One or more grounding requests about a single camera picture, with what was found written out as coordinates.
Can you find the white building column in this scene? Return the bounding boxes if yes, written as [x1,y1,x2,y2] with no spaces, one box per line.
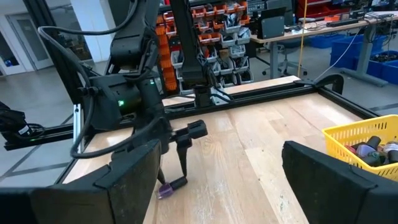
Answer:
[70,0,114,63]

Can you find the yellow hanging cable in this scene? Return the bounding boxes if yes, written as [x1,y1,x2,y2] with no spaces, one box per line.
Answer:
[297,0,308,78]

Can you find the red tool cabinet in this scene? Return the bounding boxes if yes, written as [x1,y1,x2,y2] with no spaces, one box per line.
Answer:
[295,0,352,18]

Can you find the black keyboard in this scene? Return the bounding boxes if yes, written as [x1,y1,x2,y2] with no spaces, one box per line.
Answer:
[325,18,360,28]

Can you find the bottles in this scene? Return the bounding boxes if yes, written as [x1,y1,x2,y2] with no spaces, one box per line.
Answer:
[356,136,382,158]

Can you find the green nail polish bottle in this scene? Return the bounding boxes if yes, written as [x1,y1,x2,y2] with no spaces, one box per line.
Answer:
[360,151,388,167]

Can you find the wooden workshop desk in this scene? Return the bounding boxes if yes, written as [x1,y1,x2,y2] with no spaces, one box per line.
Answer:
[250,12,398,88]

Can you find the white nail polish bottle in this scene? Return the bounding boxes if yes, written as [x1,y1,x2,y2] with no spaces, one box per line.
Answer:
[382,140,398,165]

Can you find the blue storage bin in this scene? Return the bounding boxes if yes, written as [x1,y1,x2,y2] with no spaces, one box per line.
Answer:
[309,34,338,49]
[366,51,398,85]
[329,34,383,71]

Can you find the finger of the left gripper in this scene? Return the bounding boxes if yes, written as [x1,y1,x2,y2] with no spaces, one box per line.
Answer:
[156,167,168,186]
[172,119,209,179]

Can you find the black aluminium table frame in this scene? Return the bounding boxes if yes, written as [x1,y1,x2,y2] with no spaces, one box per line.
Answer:
[0,0,382,184]

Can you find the black device with white label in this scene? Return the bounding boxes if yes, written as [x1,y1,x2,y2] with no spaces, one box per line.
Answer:
[0,101,47,144]

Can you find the white door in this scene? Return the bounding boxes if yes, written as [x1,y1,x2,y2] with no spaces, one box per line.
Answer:
[6,14,53,71]

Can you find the yellow plastic basket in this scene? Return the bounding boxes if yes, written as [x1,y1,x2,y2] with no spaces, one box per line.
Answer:
[322,114,398,183]

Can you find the purple nail polish bottle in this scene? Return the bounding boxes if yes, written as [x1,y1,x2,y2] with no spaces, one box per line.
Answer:
[155,176,189,200]

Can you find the grey swivel chair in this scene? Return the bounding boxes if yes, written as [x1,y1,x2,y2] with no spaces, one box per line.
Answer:
[262,40,308,77]

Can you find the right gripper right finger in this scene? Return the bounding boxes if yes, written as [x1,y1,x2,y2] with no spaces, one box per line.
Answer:
[281,140,398,224]

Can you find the orange and white bin rack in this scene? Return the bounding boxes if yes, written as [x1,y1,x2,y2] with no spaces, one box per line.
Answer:
[155,0,254,94]

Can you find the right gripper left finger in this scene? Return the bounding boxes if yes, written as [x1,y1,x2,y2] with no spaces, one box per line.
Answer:
[0,139,162,224]

